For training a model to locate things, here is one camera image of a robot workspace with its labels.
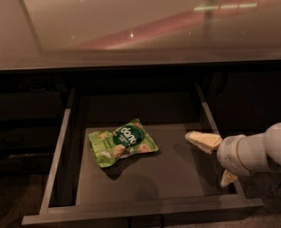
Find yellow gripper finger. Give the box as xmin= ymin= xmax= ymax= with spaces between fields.
xmin=220 ymin=169 xmax=237 ymax=187
xmin=185 ymin=131 xmax=222 ymax=154

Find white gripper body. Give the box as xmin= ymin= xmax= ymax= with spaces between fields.
xmin=216 ymin=135 xmax=251 ymax=177

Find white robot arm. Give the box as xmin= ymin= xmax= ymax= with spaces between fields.
xmin=185 ymin=123 xmax=281 ymax=187

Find green items in drawer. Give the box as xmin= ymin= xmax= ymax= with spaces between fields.
xmin=88 ymin=119 xmax=159 ymax=168

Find dark cabinet door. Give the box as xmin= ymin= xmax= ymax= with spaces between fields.
xmin=206 ymin=70 xmax=281 ymax=136

